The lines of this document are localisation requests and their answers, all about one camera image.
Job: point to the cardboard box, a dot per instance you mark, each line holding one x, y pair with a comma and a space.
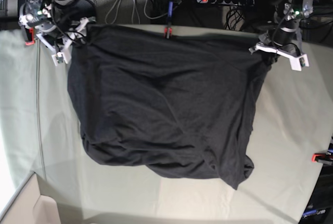
28, 205

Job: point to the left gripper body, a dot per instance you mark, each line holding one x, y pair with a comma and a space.
297, 59

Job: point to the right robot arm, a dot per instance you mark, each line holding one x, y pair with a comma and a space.
57, 26

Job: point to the right black orange clamp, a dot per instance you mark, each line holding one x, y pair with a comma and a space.
324, 158

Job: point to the black orange clamp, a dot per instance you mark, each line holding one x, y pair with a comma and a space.
168, 27
324, 158
28, 34

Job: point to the middle black orange clamp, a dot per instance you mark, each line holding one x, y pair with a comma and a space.
168, 27

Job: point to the black t-shirt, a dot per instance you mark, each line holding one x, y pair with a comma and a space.
184, 107

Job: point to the left black orange clamp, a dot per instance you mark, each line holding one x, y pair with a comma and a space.
28, 34

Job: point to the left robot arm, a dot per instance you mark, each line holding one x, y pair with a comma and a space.
285, 39

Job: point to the round black stool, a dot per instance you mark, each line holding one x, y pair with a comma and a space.
83, 9

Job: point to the black power strip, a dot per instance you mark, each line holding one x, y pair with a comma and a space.
246, 3

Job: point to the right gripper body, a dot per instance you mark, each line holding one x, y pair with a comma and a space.
59, 44

